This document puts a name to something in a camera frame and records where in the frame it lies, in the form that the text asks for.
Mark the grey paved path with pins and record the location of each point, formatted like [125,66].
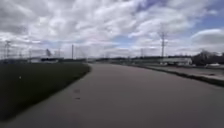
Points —
[126,100]

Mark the power pylon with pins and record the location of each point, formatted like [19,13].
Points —
[162,43]
[7,50]

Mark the low white building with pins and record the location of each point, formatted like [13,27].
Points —
[176,61]

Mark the dark grass field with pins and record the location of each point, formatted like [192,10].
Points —
[33,83]

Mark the pale grey road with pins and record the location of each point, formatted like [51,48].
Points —
[200,71]

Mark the grass strip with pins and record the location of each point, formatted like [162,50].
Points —
[200,79]

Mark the clump of dark trees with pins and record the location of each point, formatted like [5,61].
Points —
[205,58]

